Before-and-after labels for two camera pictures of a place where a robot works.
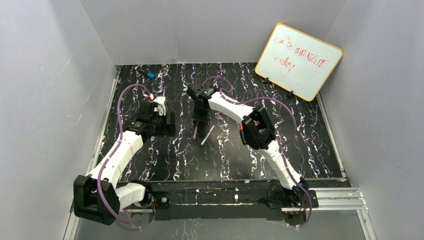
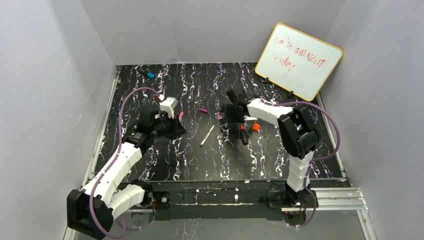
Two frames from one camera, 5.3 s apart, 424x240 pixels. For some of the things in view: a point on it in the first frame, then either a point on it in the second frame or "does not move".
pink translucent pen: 195,134 -> 180,116
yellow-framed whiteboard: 299,63 does not move
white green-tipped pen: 207,135 does not move
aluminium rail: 349,199 does not move
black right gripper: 201,119 -> 228,112
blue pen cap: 151,75 does not move
